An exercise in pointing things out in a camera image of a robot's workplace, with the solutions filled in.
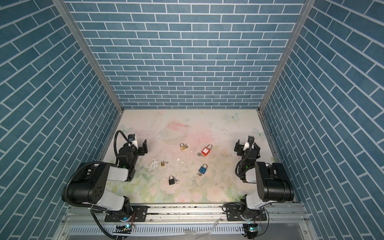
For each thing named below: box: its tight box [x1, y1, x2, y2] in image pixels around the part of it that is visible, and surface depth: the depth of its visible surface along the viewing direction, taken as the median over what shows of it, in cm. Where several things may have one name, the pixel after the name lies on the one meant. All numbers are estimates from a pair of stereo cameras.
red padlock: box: [201, 144, 213, 156], surface depth 98 cm
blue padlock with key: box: [197, 163, 208, 176], surface depth 90 cm
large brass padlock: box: [179, 143, 189, 151], surface depth 101 cm
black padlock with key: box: [168, 175, 180, 185], surface depth 86 cm
